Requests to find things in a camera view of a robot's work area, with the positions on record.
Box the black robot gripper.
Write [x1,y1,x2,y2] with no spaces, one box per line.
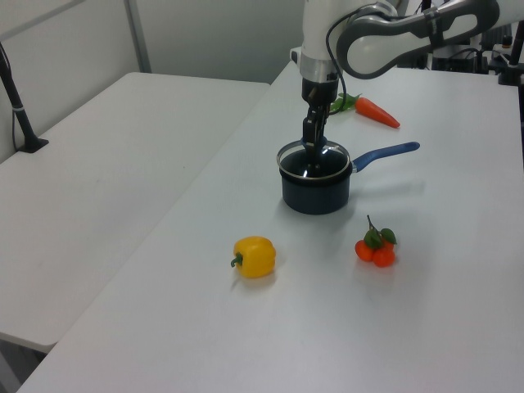
[301,76,339,153]

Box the glass lid with blue knob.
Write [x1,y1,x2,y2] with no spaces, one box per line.
[276,137,353,182]

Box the orange toy carrot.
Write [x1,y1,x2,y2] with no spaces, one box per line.
[327,93,401,129]

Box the orange toy tangerine bunch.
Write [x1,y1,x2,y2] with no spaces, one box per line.
[354,215,398,269]

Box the yellow toy bell pepper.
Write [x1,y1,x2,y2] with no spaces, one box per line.
[229,235,278,280]

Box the black equipment box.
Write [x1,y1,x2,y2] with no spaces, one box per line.
[431,46,490,75]

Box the black clamp stand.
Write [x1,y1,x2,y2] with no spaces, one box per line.
[496,20,524,87]

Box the black pole with base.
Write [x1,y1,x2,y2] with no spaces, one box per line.
[0,40,50,154]

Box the dark saucepan with blue handle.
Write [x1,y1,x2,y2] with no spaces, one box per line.
[278,141,421,215]

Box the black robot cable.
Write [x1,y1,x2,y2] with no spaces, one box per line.
[325,6,349,102]

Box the grey partition post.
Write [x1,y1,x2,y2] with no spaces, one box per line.
[124,0,153,75]

